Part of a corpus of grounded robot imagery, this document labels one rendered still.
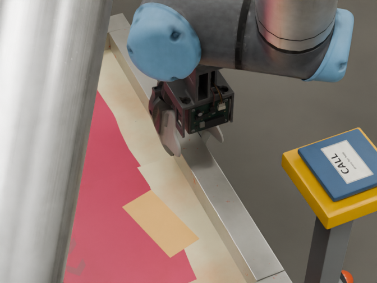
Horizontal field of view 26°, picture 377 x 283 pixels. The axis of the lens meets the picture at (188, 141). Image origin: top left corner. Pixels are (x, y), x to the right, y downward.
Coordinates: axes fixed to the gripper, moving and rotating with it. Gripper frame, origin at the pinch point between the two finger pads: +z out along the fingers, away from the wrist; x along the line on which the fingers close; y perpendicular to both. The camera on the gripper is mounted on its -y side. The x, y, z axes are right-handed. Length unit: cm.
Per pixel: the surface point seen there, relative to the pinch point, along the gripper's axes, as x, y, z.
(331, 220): 13.2, 18.4, 3.7
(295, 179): 12.6, 9.8, 4.0
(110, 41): -1.9, -24.8, 0.5
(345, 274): 23.8, 11.9, 31.2
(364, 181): 19.3, 16.0, 1.1
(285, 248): 46, -37, 98
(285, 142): 65, -71, 98
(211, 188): -0.8, 10.3, -0.9
